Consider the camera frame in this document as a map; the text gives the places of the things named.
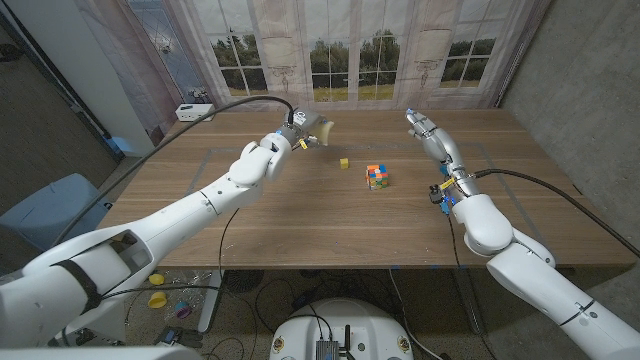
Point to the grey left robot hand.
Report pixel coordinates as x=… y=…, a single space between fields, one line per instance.
x=300 y=127

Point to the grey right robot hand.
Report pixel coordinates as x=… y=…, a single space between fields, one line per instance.
x=442 y=145

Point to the yellow sponge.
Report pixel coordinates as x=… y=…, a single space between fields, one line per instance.
x=326 y=132

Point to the small yellow block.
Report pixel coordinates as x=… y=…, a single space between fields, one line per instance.
x=344 y=163

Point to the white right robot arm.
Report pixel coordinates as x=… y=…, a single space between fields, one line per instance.
x=540 y=280

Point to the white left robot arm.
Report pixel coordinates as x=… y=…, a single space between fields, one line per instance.
x=190 y=210

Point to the multicoloured Rubik's cube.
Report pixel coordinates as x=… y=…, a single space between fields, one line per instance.
x=377 y=177

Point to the white power strip box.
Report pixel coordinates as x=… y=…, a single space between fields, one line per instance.
x=192 y=114

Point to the printed window backdrop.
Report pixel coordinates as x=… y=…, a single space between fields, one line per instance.
x=350 y=30

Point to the dark grey table leg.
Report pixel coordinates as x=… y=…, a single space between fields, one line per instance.
x=470 y=300

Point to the black round floor base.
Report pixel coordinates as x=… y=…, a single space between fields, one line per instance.
x=242 y=281

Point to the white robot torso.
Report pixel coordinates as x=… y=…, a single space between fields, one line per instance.
x=345 y=320

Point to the white table leg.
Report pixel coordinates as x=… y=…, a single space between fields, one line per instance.
x=212 y=305

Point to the yellow plastic cup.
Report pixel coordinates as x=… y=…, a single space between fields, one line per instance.
x=157 y=279
x=157 y=300

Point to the blue and black floor device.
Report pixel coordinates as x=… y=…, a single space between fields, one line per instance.
x=177 y=337

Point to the blue chair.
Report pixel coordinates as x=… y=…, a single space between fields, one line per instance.
x=50 y=210

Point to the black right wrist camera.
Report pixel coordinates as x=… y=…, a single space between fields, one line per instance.
x=437 y=194

